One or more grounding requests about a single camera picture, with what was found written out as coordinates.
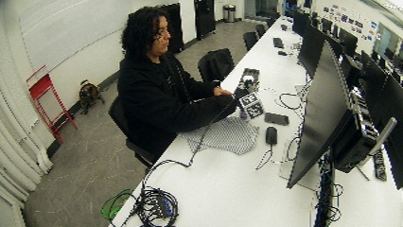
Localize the white marker cube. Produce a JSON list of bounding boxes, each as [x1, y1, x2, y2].
[[238, 92, 266, 120]]

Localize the black office chair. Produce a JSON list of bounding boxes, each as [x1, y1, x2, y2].
[[242, 30, 260, 52], [254, 23, 269, 39], [197, 47, 237, 85], [107, 95, 157, 168]]

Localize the grey checkered cloth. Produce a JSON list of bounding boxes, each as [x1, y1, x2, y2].
[[179, 115, 261, 156]]

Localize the flat black box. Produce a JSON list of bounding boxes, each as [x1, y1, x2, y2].
[[264, 112, 292, 127]]

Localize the black computer mouse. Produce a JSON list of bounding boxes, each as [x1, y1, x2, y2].
[[265, 126, 280, 146]]

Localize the the person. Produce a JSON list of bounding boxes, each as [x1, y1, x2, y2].
[[116, 5, 241, 163]]

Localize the large black monitor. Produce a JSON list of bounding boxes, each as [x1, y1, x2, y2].
[[357, 49, 403, 191], [286, 40, 356, 190], [297, 23, 330, 79]]

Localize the black cabinet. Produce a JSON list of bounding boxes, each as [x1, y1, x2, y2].
[[160, 2, 185, 54], [193, 0, 217, 41]]

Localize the silver trash can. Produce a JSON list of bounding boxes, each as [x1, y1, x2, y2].
[[223, 3, 238, 24]]

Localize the brown and black backpack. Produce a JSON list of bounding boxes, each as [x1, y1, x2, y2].
[[78, 79, 107, 115]]

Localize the black desktop computer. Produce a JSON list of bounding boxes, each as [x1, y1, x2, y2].
[[333, 94, 381, 174]]

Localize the black power strip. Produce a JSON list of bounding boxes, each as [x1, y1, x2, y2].
[[373, 150, 389, 183]]

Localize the red step ladder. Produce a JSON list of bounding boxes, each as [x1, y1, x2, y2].
[[26, 64, 80, 145]]

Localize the white radiator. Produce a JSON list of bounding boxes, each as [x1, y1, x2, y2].
[[0, 75, 55, 206]]

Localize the looped black and white cable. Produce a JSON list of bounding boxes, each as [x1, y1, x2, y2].
[[274, 90, 305, 112]]

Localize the black glove cable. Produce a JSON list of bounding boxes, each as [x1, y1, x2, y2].
[[141, 96, 242, 191]]

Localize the black mouse cable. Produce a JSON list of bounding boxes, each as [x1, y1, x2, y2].
[[254, 143, 274, 171]]

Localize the blue cables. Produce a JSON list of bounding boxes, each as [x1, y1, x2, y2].
[[314, 153, 345, 227]]

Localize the coiled black cable bundle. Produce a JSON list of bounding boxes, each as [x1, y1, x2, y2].
[[132, 185, 180, 227]]

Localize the white wall board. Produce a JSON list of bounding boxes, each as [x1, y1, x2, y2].
[[18, 0, 136, 73]]

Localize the green cable loop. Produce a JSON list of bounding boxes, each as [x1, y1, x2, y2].
[[100, 188, 136, 222]]

